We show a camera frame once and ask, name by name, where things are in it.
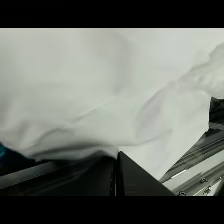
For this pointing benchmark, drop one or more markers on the white shirt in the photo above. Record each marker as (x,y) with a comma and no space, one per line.
(100,90)

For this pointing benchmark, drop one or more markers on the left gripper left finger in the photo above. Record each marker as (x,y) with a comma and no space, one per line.
(96,178)

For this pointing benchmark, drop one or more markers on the silver frame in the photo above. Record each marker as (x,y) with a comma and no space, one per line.
(196,166)

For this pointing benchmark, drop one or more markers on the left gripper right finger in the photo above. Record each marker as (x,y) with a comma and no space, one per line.
(136,178)

